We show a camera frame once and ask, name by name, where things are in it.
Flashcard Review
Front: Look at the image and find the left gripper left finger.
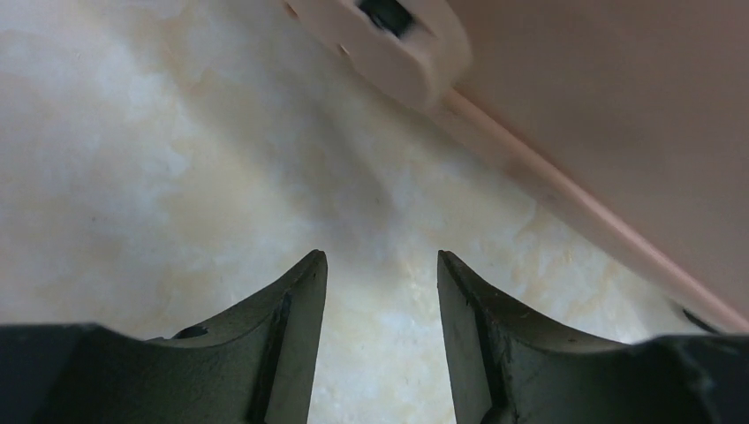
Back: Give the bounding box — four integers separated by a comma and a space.
1, 250, 328, 423

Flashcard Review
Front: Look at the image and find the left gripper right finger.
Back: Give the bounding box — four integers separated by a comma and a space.
437, 251, 748, 423

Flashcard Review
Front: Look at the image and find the pink suitcase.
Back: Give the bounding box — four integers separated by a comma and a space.
285, 1, 748, 332

